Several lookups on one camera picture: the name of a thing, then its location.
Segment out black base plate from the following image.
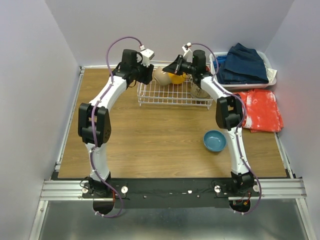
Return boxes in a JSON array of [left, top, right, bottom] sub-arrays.
[[80, 177, 260, 211]]

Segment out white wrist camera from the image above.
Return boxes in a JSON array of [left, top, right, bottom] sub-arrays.
[[139, 45, 155, 67], [182, 42, 193, 60]]

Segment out red white cloth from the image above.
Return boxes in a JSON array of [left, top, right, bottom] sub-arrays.
[[238, 89, 284, 133]]

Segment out white bowl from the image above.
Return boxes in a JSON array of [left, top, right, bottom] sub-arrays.
[[153, 66, 172, 87]]

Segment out aluminium frame rail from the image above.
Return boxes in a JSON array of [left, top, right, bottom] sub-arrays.
[[29, 178, 317, 240]]

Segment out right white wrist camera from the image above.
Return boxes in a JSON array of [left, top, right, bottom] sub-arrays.
[[182, 42, 193, 60]]

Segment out orange bowl blue outside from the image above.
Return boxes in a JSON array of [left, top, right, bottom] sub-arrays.
[[168, 73, 185, 85]]

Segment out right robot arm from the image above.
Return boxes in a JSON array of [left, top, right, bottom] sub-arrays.
[[163, 50, 255, 196]]

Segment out dark blue cloth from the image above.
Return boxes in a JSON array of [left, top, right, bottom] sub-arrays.
[[217, 43, 269, 85]]

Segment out purple cable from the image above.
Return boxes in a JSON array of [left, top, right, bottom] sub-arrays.
[[189, 43, 263, 216], [89, 36, 143, 219]]

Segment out black bowl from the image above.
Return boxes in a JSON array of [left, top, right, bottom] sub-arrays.
[[190, 83, 210, 99]]

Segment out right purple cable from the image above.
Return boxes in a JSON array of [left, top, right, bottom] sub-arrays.
[[189, 43, 263, 216]]

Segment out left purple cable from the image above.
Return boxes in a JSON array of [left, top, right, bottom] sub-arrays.
[[89, 36, 143, 219]]

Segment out white wire dish rack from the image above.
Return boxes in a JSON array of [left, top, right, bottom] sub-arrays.
[[136, 59, 215, 110]]

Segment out white plastic basket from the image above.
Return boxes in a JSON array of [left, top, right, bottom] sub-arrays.
[[209, 51, 277, 92]]

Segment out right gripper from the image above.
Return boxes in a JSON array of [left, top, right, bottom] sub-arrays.
[[162, 55, 196, 76]]

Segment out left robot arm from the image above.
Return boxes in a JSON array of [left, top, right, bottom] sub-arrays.
[[78, 46, 155, 198]]

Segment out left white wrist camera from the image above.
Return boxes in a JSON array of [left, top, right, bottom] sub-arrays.
[[139, 45, 155, 67]]

